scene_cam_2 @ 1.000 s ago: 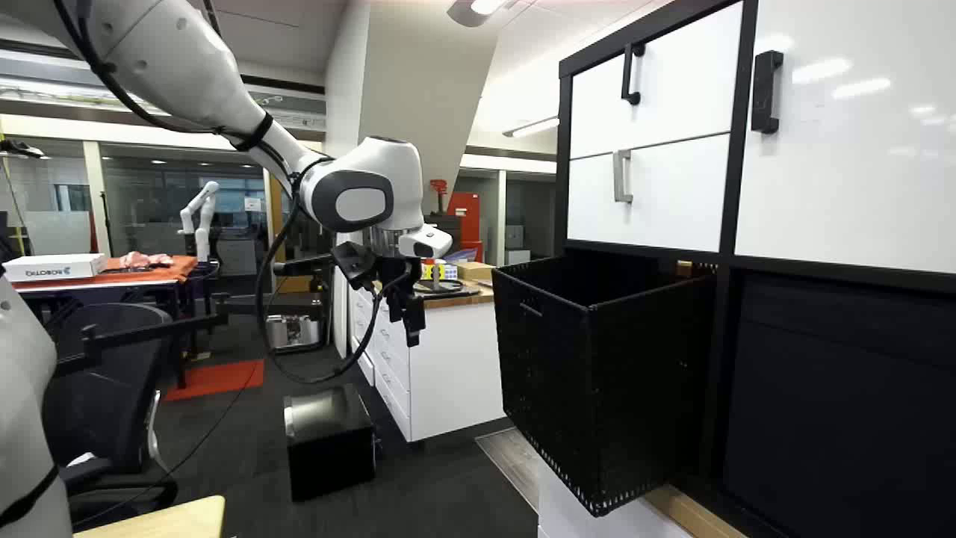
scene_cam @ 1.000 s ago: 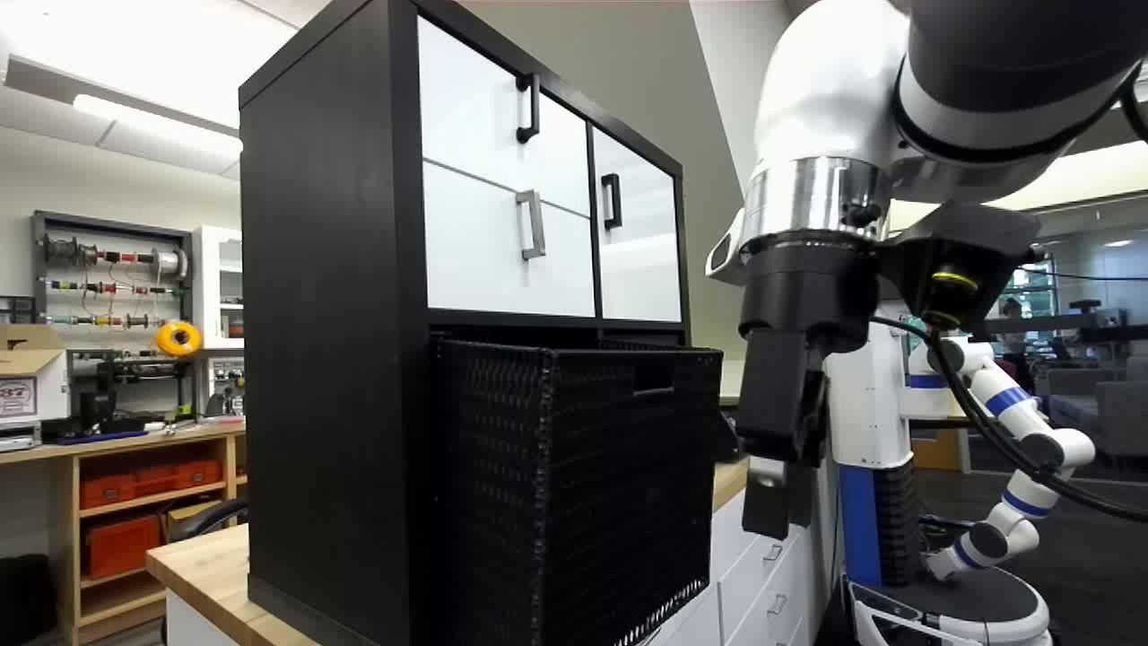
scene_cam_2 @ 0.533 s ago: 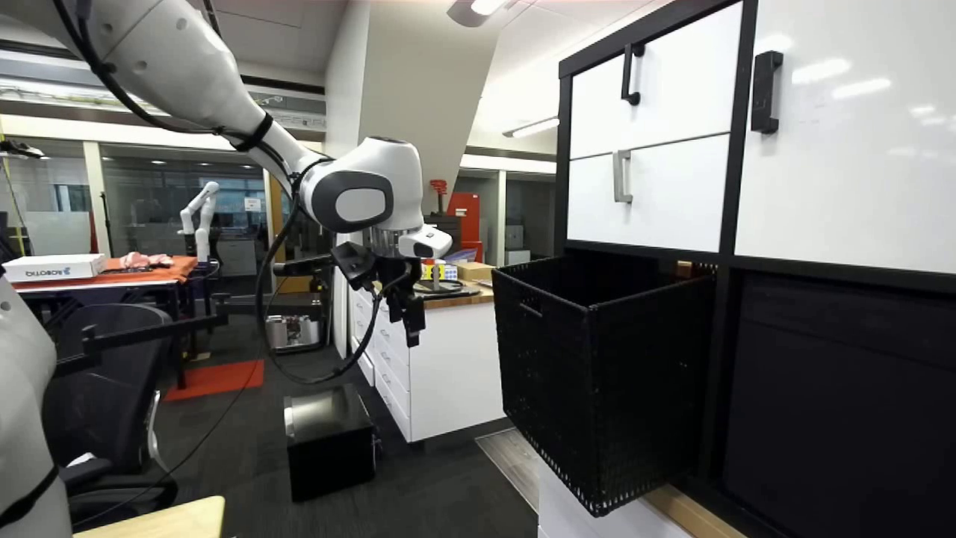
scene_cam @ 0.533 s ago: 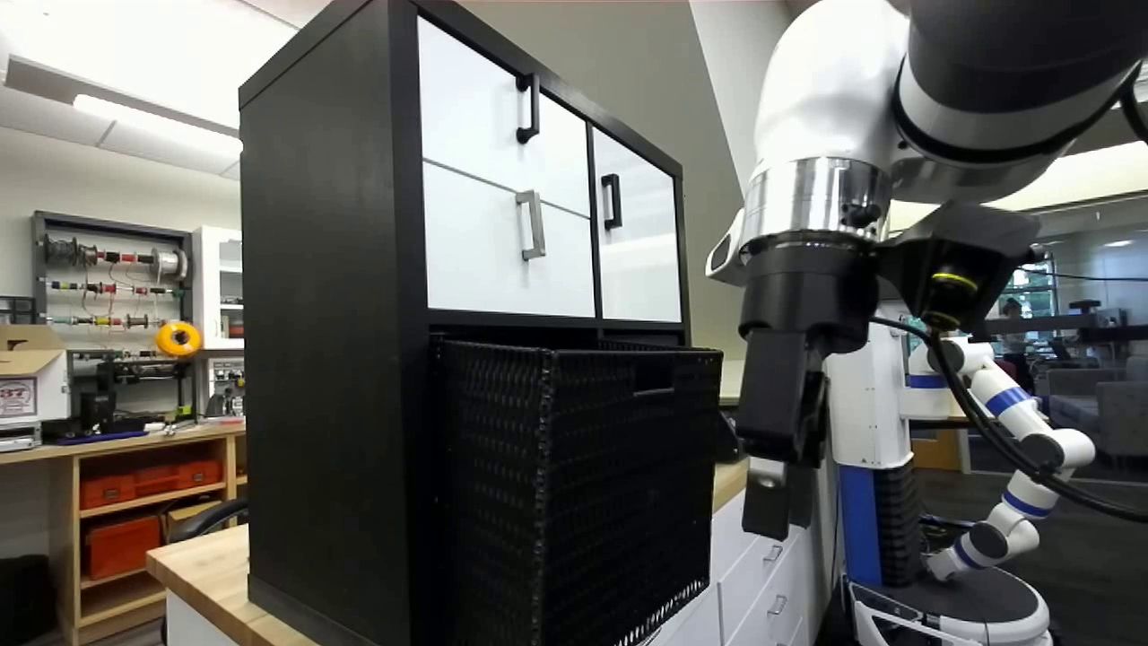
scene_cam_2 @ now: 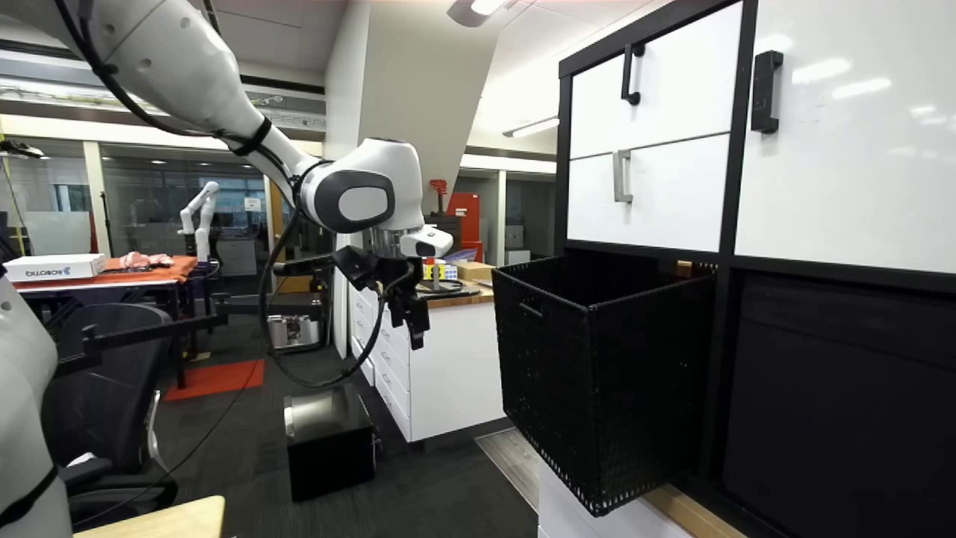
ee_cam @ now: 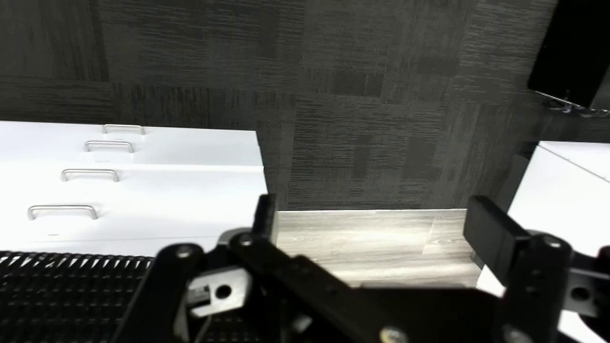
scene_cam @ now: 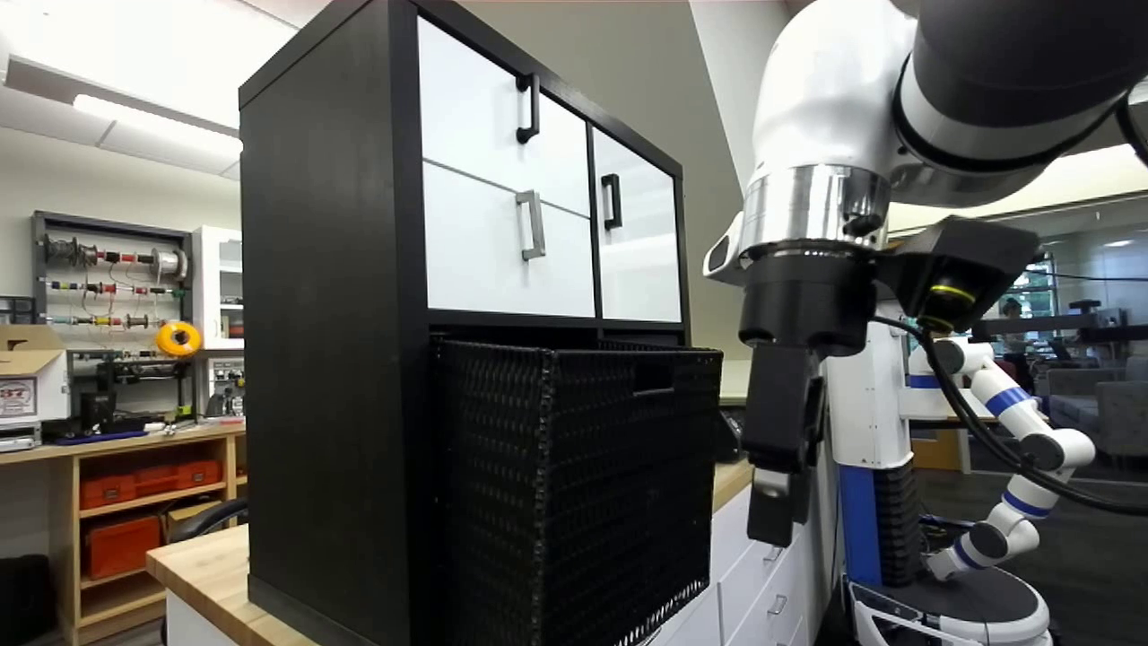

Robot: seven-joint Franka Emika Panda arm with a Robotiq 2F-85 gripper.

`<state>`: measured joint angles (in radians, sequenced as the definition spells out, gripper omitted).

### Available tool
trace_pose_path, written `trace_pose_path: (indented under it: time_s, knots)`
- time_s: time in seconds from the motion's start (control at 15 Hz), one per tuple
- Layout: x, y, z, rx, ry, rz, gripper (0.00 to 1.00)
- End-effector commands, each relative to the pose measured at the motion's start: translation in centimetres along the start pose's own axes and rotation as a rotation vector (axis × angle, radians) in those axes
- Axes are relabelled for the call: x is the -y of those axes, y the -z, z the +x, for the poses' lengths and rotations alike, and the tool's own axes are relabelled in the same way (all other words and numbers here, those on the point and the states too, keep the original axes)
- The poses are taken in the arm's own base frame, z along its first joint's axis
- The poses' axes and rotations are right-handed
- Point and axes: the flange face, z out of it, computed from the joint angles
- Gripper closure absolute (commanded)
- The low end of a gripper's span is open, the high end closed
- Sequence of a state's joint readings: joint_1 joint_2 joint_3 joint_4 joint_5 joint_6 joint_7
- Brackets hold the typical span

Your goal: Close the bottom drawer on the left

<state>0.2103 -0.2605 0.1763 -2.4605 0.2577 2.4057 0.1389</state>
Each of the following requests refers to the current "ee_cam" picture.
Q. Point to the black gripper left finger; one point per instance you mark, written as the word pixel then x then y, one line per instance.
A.
pixel 286 273

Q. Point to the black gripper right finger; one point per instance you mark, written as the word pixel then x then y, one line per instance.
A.
pixel 534 279

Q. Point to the black ribbed drawer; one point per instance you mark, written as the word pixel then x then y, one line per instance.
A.
pixel 63 298

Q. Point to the white wood-topped drawer cabinet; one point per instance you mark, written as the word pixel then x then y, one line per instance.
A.
pixel 191 191

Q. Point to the white counter with wood top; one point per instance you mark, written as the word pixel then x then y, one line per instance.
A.
pixel 559 191

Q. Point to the black box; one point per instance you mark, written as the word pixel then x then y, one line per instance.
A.
pixel 572 50

